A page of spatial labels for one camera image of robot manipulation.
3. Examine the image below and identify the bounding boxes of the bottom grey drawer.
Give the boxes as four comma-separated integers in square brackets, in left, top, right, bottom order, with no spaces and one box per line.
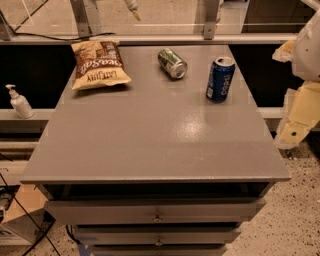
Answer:
[91,245,227,256]

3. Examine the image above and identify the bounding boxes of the hanging cream nozzle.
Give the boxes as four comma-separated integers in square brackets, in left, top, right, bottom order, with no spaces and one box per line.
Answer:
[124,0,141,21]

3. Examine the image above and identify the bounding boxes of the middle grey drawer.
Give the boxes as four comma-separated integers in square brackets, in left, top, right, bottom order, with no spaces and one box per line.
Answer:
[74,226,240,246]

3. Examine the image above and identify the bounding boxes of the blue pepsi can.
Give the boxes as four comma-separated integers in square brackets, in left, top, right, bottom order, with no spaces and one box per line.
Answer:
[206,56,235,103]

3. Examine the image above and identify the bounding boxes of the white pump bottle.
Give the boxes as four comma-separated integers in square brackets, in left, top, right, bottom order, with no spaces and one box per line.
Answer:
[6,84,34,119]

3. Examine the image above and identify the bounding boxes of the right metal bracket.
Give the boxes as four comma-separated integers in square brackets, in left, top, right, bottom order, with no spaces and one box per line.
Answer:
[199,0,222,40]

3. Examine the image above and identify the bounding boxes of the cardboard box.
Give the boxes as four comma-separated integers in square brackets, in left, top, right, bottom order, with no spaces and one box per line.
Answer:
[0,185,47,246]

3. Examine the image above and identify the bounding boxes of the metal bracket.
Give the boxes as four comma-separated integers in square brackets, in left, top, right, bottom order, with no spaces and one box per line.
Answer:
[199,0,222,40]
[70,0,102,37]

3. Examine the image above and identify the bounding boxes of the brown chips bag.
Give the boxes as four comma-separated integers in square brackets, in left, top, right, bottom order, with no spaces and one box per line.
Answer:
[71,40,131,90]

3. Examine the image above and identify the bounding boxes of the top grey drawer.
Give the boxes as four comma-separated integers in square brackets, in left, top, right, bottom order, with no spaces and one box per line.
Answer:
[45,198,266,225]

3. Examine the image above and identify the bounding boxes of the left metal bracket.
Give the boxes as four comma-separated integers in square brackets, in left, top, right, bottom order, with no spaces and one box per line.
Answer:
[70,0,102,37]

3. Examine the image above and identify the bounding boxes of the black cable on floor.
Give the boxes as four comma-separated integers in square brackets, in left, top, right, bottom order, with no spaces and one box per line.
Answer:
[0,173,63,256]

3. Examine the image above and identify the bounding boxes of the grey drawer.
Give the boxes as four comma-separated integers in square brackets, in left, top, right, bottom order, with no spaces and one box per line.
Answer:
[45,198,266,225]
[91,245,227,256]
[74,226,240,246]

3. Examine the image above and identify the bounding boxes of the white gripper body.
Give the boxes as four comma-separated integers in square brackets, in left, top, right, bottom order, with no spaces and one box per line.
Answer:
[274,81,320,149]

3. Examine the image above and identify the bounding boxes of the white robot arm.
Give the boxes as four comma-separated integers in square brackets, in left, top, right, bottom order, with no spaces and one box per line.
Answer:
[272,10,320,149]

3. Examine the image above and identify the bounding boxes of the green soda can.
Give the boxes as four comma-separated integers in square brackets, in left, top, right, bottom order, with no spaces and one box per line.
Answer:
[158,48,188,79]

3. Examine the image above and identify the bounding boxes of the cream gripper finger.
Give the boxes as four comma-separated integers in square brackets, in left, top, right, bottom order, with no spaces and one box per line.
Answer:
[272,39,295,63]

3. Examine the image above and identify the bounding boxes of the black cable on shelf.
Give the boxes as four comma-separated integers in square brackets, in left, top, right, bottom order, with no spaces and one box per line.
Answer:
[13,0,116,42]

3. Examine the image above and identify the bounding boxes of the grey drawer cabinet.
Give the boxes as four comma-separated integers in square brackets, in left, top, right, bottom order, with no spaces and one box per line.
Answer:
[19,44,292,256]

